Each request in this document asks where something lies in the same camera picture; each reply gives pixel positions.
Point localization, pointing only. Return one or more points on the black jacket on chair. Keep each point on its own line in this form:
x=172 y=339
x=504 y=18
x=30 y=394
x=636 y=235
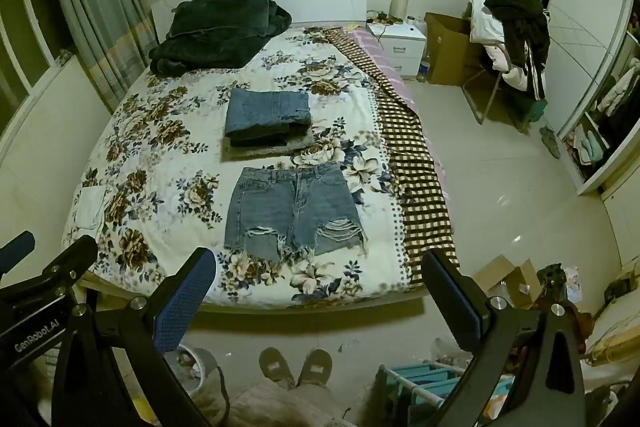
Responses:
x=527 y=42

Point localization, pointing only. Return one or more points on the grey trash bin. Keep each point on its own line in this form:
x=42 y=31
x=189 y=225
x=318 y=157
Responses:
x=191 y=366

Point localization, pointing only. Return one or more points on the right brown slipper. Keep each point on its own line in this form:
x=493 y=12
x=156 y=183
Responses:
x=317 y=368

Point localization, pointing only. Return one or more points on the brown checkered sheet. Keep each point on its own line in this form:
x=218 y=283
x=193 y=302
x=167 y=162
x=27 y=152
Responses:
x=425 y=216

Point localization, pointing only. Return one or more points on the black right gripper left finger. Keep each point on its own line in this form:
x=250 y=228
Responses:
x=88 y=388

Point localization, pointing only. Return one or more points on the beige cylindrical lamp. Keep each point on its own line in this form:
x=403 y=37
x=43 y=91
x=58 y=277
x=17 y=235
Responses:
x=398 y=9

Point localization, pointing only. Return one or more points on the grey striped curtain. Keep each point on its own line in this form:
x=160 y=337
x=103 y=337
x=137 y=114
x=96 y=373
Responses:
x=95 y=6

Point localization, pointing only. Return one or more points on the floral bed cover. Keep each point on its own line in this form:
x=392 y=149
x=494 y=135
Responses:
x=169 y=175

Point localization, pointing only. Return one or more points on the white cloth on bed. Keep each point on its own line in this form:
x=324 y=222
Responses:
x=89 y=211

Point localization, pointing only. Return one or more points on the small open cardboard box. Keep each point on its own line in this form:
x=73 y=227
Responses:
x=518 y=284

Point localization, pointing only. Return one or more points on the dark green blanket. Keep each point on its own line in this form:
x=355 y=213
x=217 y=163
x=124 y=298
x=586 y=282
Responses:
x=225 y=34

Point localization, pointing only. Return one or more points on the ripped blue denim shorts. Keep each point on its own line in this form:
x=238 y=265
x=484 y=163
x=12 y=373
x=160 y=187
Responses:
x=286 y=215

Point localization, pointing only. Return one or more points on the teal storage rack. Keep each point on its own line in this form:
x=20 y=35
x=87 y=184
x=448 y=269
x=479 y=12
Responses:
x=410 y=395

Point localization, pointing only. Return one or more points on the folded dark blue jeans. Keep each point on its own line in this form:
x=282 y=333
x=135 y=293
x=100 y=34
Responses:
x=270 y=117

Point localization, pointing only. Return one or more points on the chair piled with clothes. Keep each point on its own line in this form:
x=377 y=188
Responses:
x=483 y=87

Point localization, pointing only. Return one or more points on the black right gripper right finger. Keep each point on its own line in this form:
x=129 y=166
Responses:
x=547 y=389

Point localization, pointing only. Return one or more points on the brown cardboard box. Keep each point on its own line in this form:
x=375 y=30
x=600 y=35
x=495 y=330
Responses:
x=452 y=56

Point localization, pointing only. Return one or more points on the white wardrobe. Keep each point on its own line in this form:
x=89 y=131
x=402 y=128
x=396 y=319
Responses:
x=592 y=89

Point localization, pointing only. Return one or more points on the white bedside table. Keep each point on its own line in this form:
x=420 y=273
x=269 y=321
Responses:
x=403 y=45

